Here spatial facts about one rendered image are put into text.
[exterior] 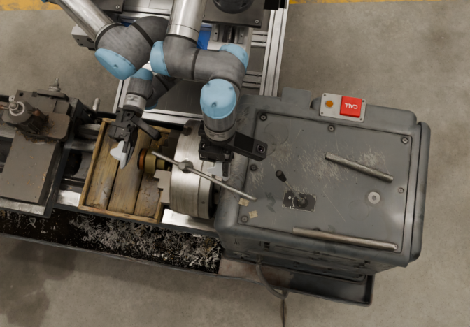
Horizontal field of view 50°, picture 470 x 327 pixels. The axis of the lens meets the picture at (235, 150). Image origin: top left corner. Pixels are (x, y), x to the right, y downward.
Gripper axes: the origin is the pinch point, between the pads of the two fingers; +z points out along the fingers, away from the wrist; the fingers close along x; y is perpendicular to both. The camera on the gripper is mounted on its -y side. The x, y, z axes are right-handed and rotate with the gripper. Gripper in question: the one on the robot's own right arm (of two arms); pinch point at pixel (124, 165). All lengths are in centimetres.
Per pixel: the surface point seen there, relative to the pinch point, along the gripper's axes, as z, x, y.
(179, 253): 21, -49, -16
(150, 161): -1.8, 4.4, -9.4
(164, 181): 3.4, 2.5, -15.0
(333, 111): -24, 18, -65
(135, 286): 37, -108, 13
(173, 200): 10.1, 8.8, -20.8
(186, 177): 3.6, 14.6, -24.2
